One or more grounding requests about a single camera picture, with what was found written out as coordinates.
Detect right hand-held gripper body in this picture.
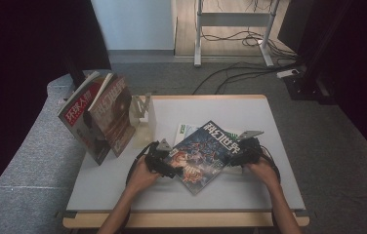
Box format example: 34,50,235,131
235,130,265,166

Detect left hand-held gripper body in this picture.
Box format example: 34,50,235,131
143,138,173,174

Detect dark blue illustrated magazine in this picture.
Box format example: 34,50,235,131
165,120,243,196

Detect beige expanding book stand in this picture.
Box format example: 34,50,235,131
129,92,157,149

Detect white snow scene magazine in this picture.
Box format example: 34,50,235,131
173,122,248,176

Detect red planet cover magazine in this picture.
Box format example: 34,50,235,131
87,72,137,158

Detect red portrait cover magazine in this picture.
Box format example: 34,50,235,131
57,71,112,166

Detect person's left hand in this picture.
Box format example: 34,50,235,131
126,156,162,196

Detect person's right hand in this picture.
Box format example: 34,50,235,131
243,157,279,190

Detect black equipment stand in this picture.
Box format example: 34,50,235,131
282,0,355,105

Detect white power strip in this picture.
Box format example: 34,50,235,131
276,67,301,80

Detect grey upholstered bench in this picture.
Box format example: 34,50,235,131
0,69,114,234

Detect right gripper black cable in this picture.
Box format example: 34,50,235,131
259,145,282,183

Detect long black floor cables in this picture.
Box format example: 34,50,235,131
190,59,303,96

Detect tangled black floor cables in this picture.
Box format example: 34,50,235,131
200,0,299,61

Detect black post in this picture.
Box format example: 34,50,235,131
63,53,90,90

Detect white metal desk frame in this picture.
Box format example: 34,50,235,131
193,0,282,68

